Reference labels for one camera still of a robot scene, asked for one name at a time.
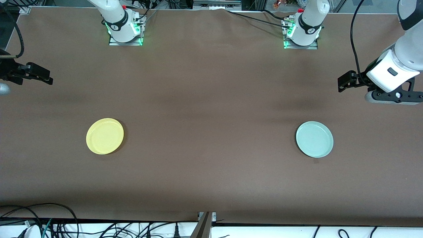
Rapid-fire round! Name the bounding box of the black looping floor cable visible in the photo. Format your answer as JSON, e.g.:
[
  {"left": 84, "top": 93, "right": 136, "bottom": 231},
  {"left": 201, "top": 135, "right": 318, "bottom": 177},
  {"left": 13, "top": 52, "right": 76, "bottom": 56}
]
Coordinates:
[{"left": 0, "top": 203, "right": 79, "bottom": 238}]

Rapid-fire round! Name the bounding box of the yellow plate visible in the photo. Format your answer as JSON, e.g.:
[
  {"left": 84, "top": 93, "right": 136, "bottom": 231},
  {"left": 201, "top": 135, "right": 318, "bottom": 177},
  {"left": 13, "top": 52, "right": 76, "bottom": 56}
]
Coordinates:
[{"left": 86, "top": 118, "right": 125, "bottom": 155}]

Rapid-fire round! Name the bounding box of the long black table cable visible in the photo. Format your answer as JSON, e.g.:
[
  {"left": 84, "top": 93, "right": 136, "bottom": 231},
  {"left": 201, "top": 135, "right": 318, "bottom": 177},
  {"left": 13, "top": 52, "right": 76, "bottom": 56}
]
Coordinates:
[{"left": 226, "top": 9, "right": 290, "bottom": 28}]

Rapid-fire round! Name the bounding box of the teal cable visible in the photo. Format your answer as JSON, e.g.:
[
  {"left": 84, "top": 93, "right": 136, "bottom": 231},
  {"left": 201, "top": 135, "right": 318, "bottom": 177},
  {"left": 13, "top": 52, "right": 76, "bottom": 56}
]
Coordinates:
[{"left": 41, "top": 218, "right": 54, "bottom": 238}]

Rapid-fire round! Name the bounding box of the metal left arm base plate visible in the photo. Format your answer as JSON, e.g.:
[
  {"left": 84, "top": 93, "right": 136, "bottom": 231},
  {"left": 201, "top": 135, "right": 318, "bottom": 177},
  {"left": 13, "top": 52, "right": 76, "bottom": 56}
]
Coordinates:
[{"left": 282, "top": 17, "right": 319, "bottom": 50}]

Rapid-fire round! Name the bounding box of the grey aluminium rail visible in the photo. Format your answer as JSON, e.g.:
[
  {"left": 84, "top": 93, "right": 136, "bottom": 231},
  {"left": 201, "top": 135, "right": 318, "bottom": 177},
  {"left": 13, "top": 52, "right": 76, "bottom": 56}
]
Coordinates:
[{"left": 193, "top": 0, "right": 242, "bottom": 10}]

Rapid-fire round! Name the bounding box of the aluminium frame bracket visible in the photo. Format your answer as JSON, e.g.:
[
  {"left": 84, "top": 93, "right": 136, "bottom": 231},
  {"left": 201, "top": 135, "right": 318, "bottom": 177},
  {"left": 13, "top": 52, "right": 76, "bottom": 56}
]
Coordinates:
[{"left": 190, "top": 212, "right": 217, "bottom": 238}]

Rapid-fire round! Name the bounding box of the pale green plate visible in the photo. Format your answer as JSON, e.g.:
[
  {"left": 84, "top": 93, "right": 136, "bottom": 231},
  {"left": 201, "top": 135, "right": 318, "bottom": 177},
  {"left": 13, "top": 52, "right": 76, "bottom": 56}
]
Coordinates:
[{"left": 295, "top": 121, "right": 334, "bottom": 158}]

